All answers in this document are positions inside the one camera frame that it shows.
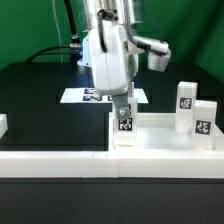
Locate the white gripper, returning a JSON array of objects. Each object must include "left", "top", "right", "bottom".
[{"left": 88, "top": 21, "right": 138, "bottom": 120}]

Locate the white square table top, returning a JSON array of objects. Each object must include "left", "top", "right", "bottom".
[{"left": 107, "top": 111, "right": 224, "bottom": 154}]

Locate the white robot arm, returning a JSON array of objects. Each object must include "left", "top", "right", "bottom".
[{"left": 80, "top": 0, "right": 148, "bottom": 120}]

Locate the white marker sheet with tags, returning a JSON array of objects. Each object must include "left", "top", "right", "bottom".
[{"left": 60, "top": 88, "right": 149, "bottom": 104}]

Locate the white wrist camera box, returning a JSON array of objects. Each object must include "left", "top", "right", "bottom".
[{"left": 135, "top": 36, "right": 171, "bottom": 72}]

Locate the white fence obstacle frame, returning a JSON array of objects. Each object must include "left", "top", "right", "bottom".
[{"left": 0, "top": 151, "right": 224, "bottom": 179}]

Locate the black cable with connector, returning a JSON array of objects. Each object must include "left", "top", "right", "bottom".
[{"left": 25, "top": 0, "right": 84, "bottom": 64}]

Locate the thin grey cable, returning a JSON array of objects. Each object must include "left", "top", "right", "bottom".
[{"left": 51, "top": 0, "right": 64, "bottom": 63}]

